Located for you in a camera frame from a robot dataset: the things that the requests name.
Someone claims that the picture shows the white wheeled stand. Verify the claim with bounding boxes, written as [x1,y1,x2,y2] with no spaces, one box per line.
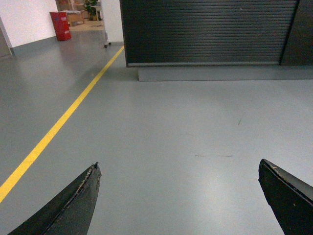
[91,0,111,48]

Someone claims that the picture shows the black slatted checkout counter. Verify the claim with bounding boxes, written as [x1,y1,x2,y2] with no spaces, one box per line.
[120,0,313,81]

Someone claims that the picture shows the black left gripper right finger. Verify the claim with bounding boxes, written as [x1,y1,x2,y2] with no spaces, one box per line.
[258,159,313,235]

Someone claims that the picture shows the green potted plant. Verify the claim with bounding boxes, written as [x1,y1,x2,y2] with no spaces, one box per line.
[84,0,98,21]

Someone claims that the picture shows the cardboard boxes in doorway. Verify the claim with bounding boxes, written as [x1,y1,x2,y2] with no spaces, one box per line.
[55,0,89,26]

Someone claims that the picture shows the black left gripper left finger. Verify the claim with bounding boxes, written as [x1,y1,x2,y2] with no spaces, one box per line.
[10,162,101,235]

